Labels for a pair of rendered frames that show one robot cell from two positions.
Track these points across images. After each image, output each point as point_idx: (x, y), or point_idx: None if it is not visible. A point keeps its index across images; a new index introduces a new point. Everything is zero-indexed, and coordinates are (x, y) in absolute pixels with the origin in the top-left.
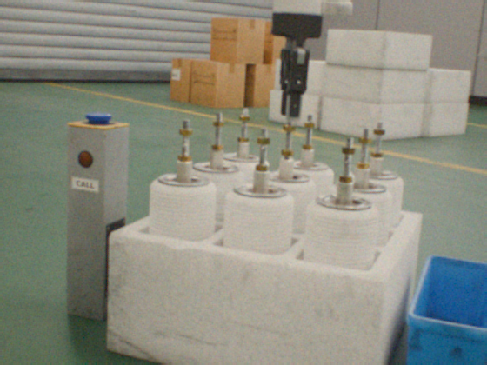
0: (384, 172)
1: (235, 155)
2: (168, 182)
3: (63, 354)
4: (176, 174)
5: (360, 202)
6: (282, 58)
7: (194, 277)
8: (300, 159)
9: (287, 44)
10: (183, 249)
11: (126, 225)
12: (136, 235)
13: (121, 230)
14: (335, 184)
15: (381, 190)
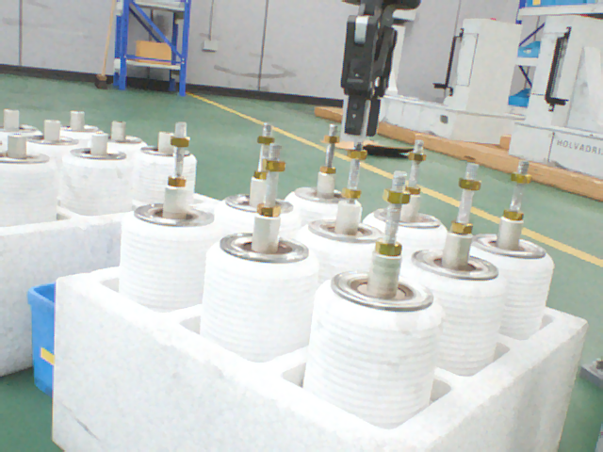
0: (148, 212)
1: (394, 300)
2: (526, 241)
3: None
4: (521, 253)
5: (306, 192)
6: (395, 44)
7: None
8: (278, 237)
9: (386, 18)
10: None
11: (602, 424)
12: (550, 310)
13: (576, 321)
14: (285, 214)
15: (248, 194)
